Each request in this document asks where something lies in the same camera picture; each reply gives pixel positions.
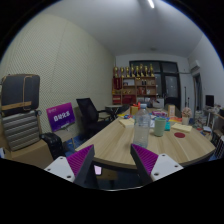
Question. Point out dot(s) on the small black suitcase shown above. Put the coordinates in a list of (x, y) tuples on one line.
[(53, 145)]

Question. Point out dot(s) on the clear plastic water bottle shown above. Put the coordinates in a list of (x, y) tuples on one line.
[(141, 130)]

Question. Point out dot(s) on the black-framed glass door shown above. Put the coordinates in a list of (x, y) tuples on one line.
[(170, 83)]

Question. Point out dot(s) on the yellow gift box red ribbon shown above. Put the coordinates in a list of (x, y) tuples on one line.
[(134, 110)]

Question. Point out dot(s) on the brown cardboard box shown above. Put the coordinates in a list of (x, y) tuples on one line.
[(31, 156)]

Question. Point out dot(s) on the dark grey bag tan trim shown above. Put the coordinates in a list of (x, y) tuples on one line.
[(18, 91)]

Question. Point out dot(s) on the teal book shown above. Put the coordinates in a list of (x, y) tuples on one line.
[(167, 126)]

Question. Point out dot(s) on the wooden shelf unit with trophies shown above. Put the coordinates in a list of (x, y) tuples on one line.
[(133, 88)]

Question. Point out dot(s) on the black computer monitor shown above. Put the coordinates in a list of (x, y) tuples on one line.
[(209, 100)]

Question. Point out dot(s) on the white wall air conditioner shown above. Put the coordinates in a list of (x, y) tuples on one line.
[(195, 66)]

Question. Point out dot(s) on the tan standing card box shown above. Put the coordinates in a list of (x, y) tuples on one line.
[(171, 110)]

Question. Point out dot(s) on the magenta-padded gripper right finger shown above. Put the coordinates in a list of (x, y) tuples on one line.
[(146, 159)]

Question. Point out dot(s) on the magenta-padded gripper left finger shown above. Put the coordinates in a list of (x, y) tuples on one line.
[(81, 160)]

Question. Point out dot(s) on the pale green cup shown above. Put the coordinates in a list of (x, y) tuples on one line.
[(159, 127)]

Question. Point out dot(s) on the silver ribbed suitcase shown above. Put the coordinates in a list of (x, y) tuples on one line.
[(20, 131)]

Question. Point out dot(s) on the pink box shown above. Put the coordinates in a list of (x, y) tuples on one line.
[(159, 113)]

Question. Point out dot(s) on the tan paper envelope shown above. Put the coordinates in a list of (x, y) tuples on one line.
[(181, 128)]

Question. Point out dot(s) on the purple sign board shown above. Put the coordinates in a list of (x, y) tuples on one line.
[(61, 116)]

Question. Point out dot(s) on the black office chair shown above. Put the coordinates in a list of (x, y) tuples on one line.
[(87, 113)]

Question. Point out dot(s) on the flat round red coaster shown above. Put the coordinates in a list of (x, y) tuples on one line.
[(179, 135)]

